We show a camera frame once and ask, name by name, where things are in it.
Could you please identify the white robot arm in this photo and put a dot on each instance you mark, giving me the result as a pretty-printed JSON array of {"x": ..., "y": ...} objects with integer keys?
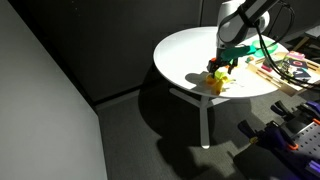
[{"x": 233, "y": 23}]

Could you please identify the magenta cube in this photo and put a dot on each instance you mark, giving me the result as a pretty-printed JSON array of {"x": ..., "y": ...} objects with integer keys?
[{"x": 266, "y": 68}]

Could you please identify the light green cube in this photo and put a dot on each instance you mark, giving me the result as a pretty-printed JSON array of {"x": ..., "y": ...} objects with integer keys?
[{"x": 220, "y": 74}]

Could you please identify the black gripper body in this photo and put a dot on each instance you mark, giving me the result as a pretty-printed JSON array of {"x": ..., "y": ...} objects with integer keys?
[{"x": 225, "y": 61}]

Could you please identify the black soft cube letter A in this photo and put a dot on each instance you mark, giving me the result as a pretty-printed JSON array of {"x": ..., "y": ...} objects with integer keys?
[{"x": 301, "y": 75}]

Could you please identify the green plastic bowl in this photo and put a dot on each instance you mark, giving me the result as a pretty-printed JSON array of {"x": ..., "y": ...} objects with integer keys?
[{"x": 266, "y": 46}]

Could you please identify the yellow banana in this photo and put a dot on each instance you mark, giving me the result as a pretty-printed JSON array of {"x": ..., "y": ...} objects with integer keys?
[{"x": 220, "y": 85}]

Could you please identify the small red toy strawberry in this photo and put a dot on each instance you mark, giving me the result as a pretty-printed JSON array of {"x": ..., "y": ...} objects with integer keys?
[{"x": 249, "y": 60}]

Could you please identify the purple clamp orange tip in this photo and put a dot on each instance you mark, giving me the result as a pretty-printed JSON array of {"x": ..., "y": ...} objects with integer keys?
[{"x": 266, "y": 133}]

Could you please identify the perforated mounting board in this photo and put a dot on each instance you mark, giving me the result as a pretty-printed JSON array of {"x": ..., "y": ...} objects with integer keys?
[{"x": 308, "y": 140}]

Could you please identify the wooden box tray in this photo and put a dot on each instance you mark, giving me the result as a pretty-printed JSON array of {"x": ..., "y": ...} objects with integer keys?
[{"x": 283, "y": 83}]

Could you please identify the wooden beam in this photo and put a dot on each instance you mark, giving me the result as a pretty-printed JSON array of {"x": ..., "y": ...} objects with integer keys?
[{"x": 301, "y": 42}]

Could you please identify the white slab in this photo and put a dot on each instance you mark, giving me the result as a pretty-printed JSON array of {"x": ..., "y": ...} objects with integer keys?
[{"x": 313, "y": 32}]

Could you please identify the black soft cube letter D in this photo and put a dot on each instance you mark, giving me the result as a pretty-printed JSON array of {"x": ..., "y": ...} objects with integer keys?
[{"x": 296, "y": 65}]

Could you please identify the dark clamp orange tip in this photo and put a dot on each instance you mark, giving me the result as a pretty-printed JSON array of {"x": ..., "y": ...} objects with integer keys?
[{"x": 290, "y": 111}]

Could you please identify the purple soft cube orange patches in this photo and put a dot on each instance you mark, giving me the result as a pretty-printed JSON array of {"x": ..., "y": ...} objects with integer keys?
[{"x": 296, "y": 55}]

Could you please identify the white table base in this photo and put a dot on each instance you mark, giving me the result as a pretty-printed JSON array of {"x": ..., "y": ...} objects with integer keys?
[{"x": 204, "y": 123}]

